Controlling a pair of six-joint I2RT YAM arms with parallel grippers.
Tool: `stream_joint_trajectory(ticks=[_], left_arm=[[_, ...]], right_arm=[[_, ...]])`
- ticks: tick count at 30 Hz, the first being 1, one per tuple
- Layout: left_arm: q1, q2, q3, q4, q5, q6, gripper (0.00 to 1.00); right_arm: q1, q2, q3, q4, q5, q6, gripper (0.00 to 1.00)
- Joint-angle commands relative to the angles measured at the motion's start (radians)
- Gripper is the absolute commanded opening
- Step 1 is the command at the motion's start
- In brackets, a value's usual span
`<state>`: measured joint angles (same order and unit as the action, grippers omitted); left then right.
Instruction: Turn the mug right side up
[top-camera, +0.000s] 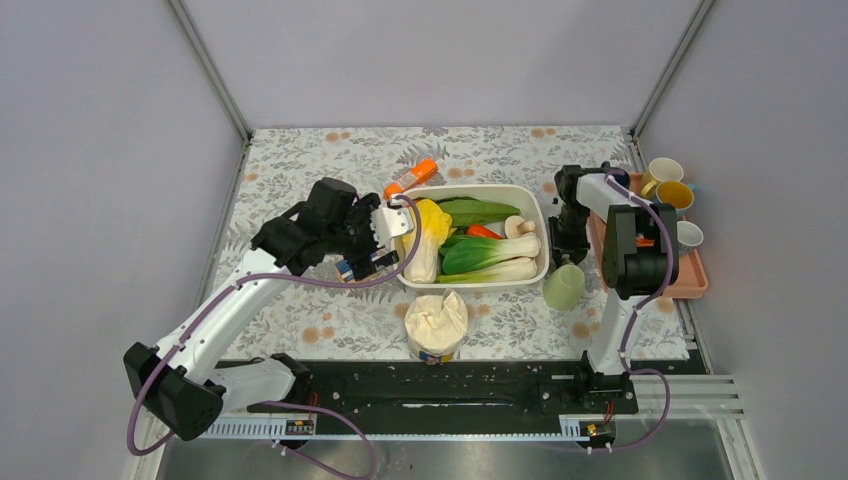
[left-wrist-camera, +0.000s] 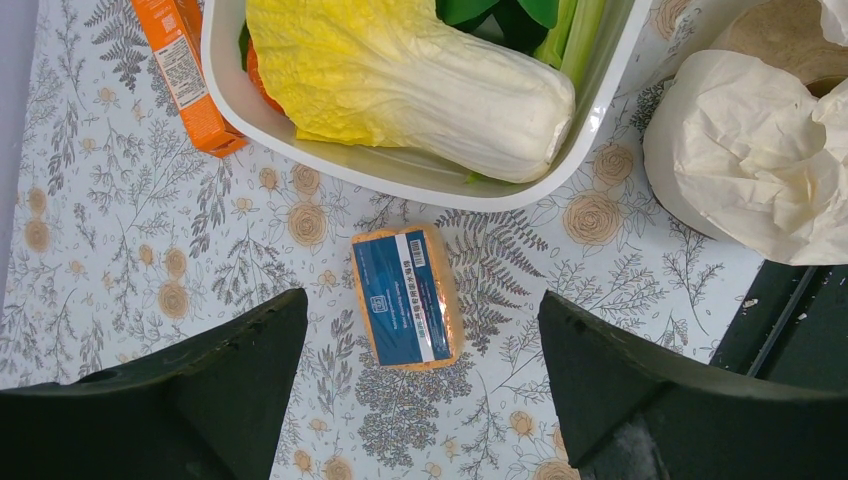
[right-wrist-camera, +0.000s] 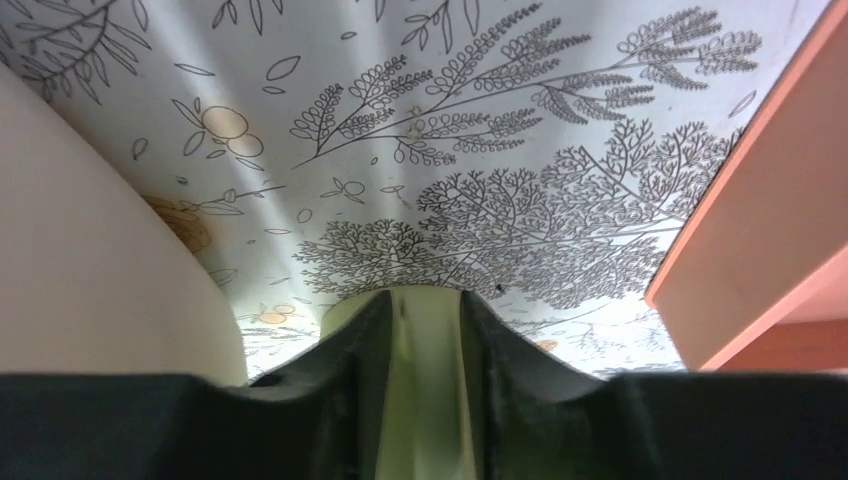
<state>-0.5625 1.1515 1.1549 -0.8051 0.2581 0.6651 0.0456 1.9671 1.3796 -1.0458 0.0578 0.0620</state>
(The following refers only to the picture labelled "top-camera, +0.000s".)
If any light blue floral mug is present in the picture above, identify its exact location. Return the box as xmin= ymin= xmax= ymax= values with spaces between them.
xmin=653 ymin=181 xmax=695 ymax=219

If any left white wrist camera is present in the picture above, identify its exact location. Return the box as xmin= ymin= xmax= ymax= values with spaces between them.
xmin=370 ymin=206 xmax=414 ymax=247

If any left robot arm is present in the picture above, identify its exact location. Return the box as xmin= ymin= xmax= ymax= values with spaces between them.
xmin=123 ymin=177 xmax=420 ymax=441

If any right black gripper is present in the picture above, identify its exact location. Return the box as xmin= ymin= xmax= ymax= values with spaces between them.
xmin=548 ymin=203 xmax=591 ymax=272

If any yellow mug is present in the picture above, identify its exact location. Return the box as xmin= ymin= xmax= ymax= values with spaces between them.
xmin=639 ymin=157 xmax=685 ymax=198

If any white rectangular basin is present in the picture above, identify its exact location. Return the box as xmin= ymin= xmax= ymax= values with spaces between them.
xmin=398 ymin=184 xmax=551 ymax=292

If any red pepper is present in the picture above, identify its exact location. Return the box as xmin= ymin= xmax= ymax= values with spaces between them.
xmin=466 ymin=224 xmax=502 ymax=240

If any dark blue mug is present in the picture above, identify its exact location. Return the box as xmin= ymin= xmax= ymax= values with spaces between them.
xmin=600 ymin=161 xmax=631 ymax=189

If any lower bok choy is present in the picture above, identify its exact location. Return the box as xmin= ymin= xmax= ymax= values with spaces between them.
xmin=436 ymin=257 xmax=537 ymax=284

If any pink tray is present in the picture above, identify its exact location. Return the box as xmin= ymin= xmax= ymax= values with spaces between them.
xmin=576 ymin=173 xmax=709 ymax=299

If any king oyster mushroom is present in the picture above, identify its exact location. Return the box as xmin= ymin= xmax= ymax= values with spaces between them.
xmin=504 ymin=215 xmax=536 ymax=239

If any bok choy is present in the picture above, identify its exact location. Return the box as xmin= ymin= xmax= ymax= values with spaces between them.
xmin=442 ymin=234 xmax=541 ymax=275
xmin=436 ymin=257 xmax=537 ymax=284

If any floral tablecloth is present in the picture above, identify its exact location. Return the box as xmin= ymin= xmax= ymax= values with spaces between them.
xmin=198 ymin=125 xmax=694 ymax=363

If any light green cup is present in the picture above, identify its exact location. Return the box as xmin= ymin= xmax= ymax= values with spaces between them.
xmin=543 ymin=264 xmax=585 ymax=311

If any napa cabbage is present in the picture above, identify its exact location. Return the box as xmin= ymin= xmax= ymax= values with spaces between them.
xmin=404 ymin=199 xmax=452 ymax=283

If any green leaf vegetable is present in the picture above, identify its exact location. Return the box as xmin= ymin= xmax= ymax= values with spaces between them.
xmin=436 ymin=197 xmax=521 ymax=228

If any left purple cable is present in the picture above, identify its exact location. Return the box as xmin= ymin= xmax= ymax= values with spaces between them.
xmin=125 ymin=193 xmax=424 ymax=480

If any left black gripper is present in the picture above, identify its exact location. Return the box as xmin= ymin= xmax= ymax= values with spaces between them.
xmin=326 ymin=194 xmax=400 ymax=279

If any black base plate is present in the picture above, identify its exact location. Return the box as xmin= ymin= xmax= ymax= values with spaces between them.
xmin=286 ymin=360 xmax=639 ymax=436

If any grey mug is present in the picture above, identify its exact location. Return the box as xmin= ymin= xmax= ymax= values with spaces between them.
xmin=676 ymin=220 xmax=705 ymax=257

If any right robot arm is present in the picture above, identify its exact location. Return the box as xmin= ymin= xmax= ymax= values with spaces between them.
xmin=548 ymin=164 xmax=678 ymax=412

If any upper bok choy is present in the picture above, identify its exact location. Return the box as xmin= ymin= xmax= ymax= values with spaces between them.
xmin=442 ymin=234 xmax=541 ymax=275

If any orange mug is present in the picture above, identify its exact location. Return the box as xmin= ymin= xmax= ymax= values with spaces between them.
xmin=636 ymin=236 xmax=656 ymax=249

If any paper covered can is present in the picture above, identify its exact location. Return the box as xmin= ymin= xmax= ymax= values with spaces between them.
xmin=404 ymin=289 xmax=469 ymax=365

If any blue orange box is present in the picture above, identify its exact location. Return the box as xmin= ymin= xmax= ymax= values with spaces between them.
xmin=335 ymin=259 xmax=374 ymax=283

